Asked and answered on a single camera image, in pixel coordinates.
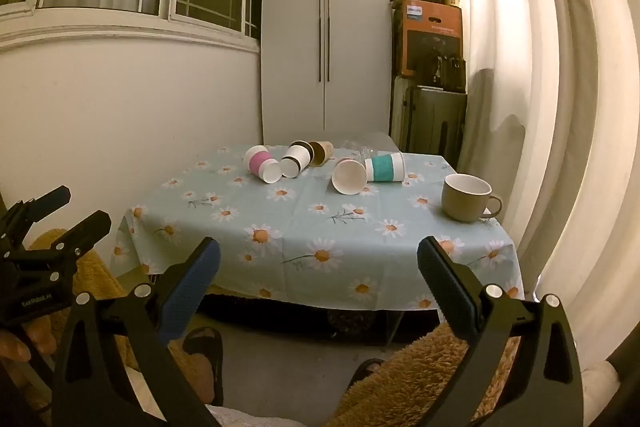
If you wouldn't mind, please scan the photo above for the cream curtain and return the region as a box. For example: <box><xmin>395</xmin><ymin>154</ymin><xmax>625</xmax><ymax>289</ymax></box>
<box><xmin>390</xmin><ymin>0</ymin><xmax>640</xmax><ymax>358</ymax></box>

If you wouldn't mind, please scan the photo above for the dark wardrobe handle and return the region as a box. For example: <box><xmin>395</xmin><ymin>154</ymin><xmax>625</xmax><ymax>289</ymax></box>
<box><xmin>325</xmin><ymin>0</ymin><xmax>332</xmax><ymax>82</ymax></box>
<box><xmin>316</xmin><ymin>0</ymin><xmax>324</xmax><ymax>82</ymax></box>

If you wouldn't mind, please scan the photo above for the teal banded paper cup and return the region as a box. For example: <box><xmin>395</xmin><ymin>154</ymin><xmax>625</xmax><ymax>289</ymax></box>
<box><xmin>364</xmin><ymin>152</ymin><xmax>406</xmax><ymax>184</ymax></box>

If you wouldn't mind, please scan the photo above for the daisy print tablecloth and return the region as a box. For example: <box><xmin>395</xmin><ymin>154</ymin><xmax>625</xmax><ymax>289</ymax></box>
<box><xmin>109</xmin><ymin>142</ymin><xmax>526</xmax><ymax>313</ymax></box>

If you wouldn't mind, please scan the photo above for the person's sandalled foot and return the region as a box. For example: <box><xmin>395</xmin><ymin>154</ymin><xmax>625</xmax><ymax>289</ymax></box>
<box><xmin>346</xmin><ymin>357</ymin><xmax>387</xmax><ymax>394</ymax></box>
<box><xmin>181</xmin><ymin>326</ymin><xmax>224</xmax><ymax>404</ymax></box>

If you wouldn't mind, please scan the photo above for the grey suitcase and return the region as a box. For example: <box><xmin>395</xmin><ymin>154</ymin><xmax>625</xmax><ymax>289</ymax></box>
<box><xmin>390</xmin><ymin>76</ymin><xmax>469</xmax><ymax>158</ymax></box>

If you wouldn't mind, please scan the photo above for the white fleece cloth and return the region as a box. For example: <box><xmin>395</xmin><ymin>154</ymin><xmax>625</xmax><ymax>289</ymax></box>
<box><xmin>581</xmin><ymin>361</ymin><xmax>622</xmax><ymax>420</ymax></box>

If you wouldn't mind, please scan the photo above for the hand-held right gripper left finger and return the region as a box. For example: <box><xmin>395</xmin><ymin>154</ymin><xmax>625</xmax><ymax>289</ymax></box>
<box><xmin>51</xmin><ymin>236</ymin><xmax>222</xmax><ymax>427</ymax></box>

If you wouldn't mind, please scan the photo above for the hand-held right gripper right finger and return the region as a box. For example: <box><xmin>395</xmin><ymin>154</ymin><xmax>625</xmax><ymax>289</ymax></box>
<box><xmin>416</xmin><ymin>235</ymin><xmax>586</xmax><ymax>427</ymax></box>

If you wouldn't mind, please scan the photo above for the white paper cup black rim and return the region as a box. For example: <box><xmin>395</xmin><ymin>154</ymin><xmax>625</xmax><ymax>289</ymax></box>
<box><xmin>279</xmin><ymin>140</ymin><xmax>315</xmax><ymax>178</ymax></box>

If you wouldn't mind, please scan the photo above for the person's left hand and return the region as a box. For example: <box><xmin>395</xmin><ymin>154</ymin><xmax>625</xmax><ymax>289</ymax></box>
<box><xmin>0</xmin><ymin>314</ymin><xmax>52</xmax><ymax>364</ymax></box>

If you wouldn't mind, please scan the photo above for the person's left sandalled foot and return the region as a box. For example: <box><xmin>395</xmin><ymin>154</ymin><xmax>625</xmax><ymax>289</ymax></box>
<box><xmin>181</xmin><ymin>326</ymin><xmax>224</xmax><ymax>404</ymax></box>

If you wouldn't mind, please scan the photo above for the orange cardboard box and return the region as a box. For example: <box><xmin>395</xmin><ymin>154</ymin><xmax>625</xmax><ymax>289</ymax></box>
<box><xmin>397</xmin><ymin>0</ymin><xmax>464</xmax><ymax>78</ymax></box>

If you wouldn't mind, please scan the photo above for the brown paper cup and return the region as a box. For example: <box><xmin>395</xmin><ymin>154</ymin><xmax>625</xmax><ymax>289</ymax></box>
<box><xmin>306</xmin><ymin>140</ymin><xmax>336</xmax><ymax>168</ymax></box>

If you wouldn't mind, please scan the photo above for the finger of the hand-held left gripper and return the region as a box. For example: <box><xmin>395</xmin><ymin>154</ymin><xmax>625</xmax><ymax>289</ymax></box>
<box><xmin>15</xmin><ymin>210</ymin><xmax>112</xmax><ymax>270</ymax></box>
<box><xmin>0</xmin><ymin>185</ymin><xmax>71</xmax><ymax>235</ymax></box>

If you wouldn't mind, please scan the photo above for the tan fuzzy clothing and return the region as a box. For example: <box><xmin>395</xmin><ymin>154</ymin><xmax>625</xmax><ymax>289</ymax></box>
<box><xmin>25</xmin><ymin>228</ymin><xmax>523</xmax><ymax>427</ymax></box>

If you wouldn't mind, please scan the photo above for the clear plastic cup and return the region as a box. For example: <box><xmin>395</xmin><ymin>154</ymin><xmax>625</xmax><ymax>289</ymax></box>
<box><xmin>342</xmin><ymin>137</ymin><xmax>382</xmax><ymax>160</ymax></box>

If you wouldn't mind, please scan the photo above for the person's right sandalled foot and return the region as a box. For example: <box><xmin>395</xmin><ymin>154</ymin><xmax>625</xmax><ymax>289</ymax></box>
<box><xmin>346</xmin><ymin>357</ymin><xmax>387</xmax><ymax>394</ymax></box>

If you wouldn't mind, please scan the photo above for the white wardrobe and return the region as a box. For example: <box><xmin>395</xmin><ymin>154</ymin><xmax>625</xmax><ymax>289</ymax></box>
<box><xmin>260</xmin><ymin>0</ymin><xmax>393</xmax><ymax>146</ymax></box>

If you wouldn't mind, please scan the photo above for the plain white paper cup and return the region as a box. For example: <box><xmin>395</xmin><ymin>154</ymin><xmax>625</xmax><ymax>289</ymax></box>
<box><xmin>331</xmin><ymin>157</ymin><xmax>369</xmax><ymax>196</ymax></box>

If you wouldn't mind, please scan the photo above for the pink banded paper cup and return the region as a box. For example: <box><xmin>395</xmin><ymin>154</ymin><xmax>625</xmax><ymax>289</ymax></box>
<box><xmin>243</xmin><ymin>145</ymin><xmax>282</xmax><ymax>184</ymax></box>

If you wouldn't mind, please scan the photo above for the beige ceramic mug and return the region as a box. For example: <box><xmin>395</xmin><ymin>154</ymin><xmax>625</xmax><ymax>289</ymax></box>
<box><xmin>441</xmin><ymin>173</ymin><xmax>502</xmax><ymax>223</ymax></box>

